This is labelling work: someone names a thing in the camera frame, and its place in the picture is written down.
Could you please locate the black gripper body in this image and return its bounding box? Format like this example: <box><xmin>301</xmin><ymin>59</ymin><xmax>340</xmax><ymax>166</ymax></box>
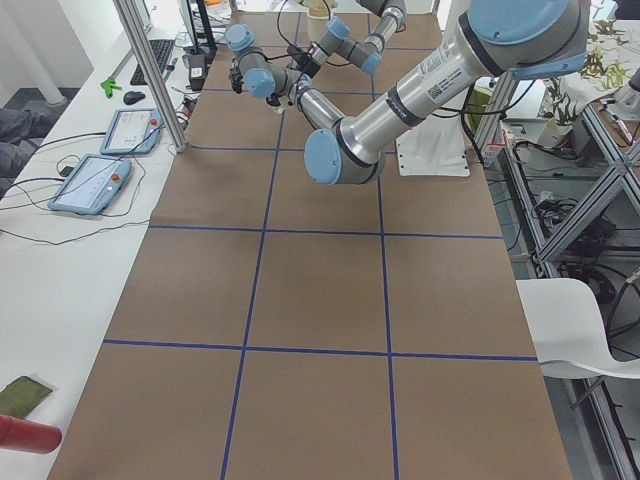
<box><xmin>228</xmin><ymin>60</ymin><xmax>245</xmax><ymax>93</ymax></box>

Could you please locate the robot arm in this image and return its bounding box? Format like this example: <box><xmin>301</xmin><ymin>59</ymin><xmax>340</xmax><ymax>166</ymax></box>
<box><xmin>224</xmin><ymin>1</ymin><xmax>590</xmax><ymax>185</ymax></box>
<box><xmin>298</xmin><ymin>0</ymin><xmax>406</xmax><ymax>78</ymax></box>

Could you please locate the black label box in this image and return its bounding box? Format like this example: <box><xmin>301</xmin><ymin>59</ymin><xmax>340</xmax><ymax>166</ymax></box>
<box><xmin>183</xmin><ymin>54</ymin><xmax>208</xmax><ymax>92</ymax></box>

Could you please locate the black keyboard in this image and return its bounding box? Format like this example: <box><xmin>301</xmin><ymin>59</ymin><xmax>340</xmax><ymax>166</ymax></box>
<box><xmin>129</xmin><ymin>38</ymin><xmax>177</xmax><ymax>86</ymax></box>

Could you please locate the white oval bowl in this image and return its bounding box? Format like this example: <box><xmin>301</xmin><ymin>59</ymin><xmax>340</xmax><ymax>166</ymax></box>
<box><xmin>300</xmin><ymin>0</ymin><xmax>336</xmax><ymax>30</ymax></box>

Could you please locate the black computer mouse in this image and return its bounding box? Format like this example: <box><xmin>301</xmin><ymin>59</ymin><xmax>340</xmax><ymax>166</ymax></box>
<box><xmin>123</xmin><ymin>91</ymin><xmax>146</xmax><ymax>106</ymax></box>

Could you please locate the blue teach pendant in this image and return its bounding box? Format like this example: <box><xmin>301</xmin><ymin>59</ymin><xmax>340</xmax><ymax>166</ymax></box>
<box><xmin>47</xmin><ymin>154</ymin><xmax>132</xmax><ymax>215</ymax></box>
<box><xmin>100</xmin><ymin>108</ymin><xmax>164</xmax><ymax>156</ymax></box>

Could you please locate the seated person grey shirt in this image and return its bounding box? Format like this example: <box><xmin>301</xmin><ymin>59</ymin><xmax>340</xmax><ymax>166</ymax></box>
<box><xmin>0</xmin><ymin>107</ymin><xmax>53</xmax><ymax>196</ymax></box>

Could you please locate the green bean bag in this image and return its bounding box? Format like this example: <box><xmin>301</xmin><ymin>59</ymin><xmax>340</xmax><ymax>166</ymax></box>
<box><xmin>0</xmin><ymin>376</ymin><xmax>53</xmax><ymax>419</ymax></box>

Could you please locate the red fire extinguisher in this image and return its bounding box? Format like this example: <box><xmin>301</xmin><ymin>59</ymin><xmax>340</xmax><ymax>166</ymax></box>
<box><xmin>1</xmin><ymin>414</ymin><xmax>62</xmax><ymax>454</ymax></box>

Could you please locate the white plastic chair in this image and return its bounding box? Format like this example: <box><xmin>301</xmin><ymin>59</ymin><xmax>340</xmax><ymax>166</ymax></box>
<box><xmin>516</xmin><ymin>278</ymin><xmax>639</xmax><ymax>380</ymax></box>

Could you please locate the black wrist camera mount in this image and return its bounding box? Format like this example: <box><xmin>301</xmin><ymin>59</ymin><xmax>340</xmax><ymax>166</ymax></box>
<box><xmin>287</xmin><ymin>44</ymin><xmax>321</xmax><ymax>78</ymax></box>

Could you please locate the green handled tool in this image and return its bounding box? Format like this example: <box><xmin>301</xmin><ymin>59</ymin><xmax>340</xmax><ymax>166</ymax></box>
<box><xmin>100</xmin><ymin>76</ymin><xmax>122</xmax><ymax>98</ymax></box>

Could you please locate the aluminium frame post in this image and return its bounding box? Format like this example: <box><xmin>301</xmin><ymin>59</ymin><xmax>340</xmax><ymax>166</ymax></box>
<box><xmin>113</xmin><ymin>0</ymin><xmax>187</xmax><ymax>153</ymax></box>

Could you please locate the white camera stand base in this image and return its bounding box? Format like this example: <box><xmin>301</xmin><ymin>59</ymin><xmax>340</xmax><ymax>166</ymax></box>
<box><xmin>396</xmin><ymin>116</ymin><xmax>470</xmax><ymax>177</ymax></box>

